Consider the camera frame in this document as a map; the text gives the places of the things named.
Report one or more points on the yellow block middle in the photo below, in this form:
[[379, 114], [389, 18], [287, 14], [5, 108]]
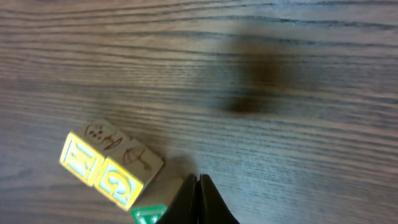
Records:
[[127, 172]]

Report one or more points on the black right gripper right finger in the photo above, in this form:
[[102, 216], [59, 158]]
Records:
[[211, 207]]

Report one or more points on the yellow block top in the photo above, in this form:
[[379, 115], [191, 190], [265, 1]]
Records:
[[86, 149]]

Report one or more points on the green letter Z block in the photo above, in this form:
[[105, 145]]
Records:
[[148, 215]]

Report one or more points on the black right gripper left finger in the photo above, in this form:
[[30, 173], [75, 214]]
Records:
[[183, 209]]

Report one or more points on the yellow block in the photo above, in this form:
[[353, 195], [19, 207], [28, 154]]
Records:
[[127, 172], [86, 149]]

